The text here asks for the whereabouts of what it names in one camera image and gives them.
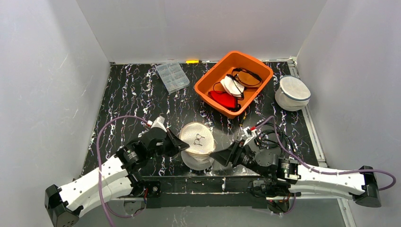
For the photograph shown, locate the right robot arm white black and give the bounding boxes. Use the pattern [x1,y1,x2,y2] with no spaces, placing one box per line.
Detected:
[209,141,382,208]

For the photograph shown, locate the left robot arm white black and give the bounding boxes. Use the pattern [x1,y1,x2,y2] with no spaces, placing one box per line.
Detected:
[44,128,189,227]

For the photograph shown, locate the red bra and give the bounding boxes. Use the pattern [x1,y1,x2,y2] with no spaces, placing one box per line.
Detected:
[208,91,241,112]

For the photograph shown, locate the white bra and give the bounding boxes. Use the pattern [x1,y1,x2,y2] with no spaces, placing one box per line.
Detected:
[220,76,245,98]

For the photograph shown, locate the grey-trim mesh laundry bag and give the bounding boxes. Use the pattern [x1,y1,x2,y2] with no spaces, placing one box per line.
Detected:
[275,75,311,112]

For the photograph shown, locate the black yellow screwdriver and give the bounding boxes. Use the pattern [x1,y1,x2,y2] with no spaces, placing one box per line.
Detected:
[236,111,247,139]

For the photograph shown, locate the clear plastic compartment box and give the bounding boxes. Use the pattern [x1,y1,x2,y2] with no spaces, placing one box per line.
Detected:
[156,61,190,94]

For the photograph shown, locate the orange plastic bin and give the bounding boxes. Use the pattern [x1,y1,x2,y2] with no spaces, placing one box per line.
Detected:
[194,51,273,119]

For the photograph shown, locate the yellow marker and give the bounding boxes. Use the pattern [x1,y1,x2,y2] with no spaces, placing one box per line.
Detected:
[185,60,201,64]

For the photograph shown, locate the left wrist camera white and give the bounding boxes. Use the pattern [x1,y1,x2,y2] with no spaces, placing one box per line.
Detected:
[151,116,166,132]

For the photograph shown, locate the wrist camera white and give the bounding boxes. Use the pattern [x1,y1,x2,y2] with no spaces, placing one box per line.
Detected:
[243,126,257,146]
[151,116,166,132]

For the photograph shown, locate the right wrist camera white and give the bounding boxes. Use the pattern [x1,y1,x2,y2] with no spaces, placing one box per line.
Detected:
[243,126,257,146]

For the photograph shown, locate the coiled black cable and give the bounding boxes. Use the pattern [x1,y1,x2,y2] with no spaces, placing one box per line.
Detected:
[252,120,296,154]

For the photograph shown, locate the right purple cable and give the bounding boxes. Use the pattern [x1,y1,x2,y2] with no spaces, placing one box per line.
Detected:
[250,116,397,192]

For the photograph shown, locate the purple cable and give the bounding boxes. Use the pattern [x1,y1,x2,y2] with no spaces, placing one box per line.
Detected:
[250,116,397,192]
[96,116,154,227]

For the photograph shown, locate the orange bra black straps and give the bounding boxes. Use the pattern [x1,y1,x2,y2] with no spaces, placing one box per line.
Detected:
[231,67,263,89]

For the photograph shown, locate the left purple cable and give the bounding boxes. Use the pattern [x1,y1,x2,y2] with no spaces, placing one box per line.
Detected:
[96,116,154,227]

